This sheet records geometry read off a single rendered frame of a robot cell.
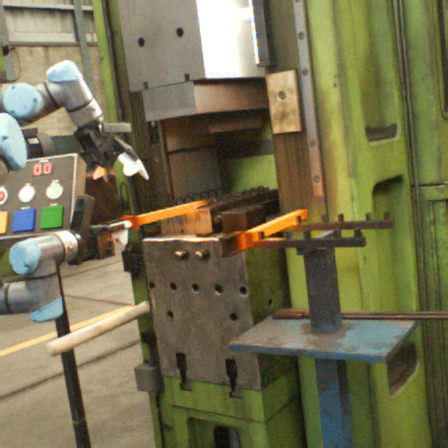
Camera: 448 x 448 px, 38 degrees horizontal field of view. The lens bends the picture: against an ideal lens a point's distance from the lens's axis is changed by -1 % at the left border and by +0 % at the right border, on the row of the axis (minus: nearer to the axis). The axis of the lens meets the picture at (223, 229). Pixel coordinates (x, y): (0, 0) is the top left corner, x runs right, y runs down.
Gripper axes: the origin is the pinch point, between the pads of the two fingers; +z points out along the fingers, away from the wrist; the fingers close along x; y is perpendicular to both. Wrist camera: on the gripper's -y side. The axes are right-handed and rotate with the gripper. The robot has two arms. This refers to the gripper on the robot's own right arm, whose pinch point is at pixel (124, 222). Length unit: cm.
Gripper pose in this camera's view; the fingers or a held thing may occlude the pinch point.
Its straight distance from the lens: 175.0
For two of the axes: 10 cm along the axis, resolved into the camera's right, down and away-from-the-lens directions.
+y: 1.2, 9.8, 1.4
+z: 5.7, -1.8, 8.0
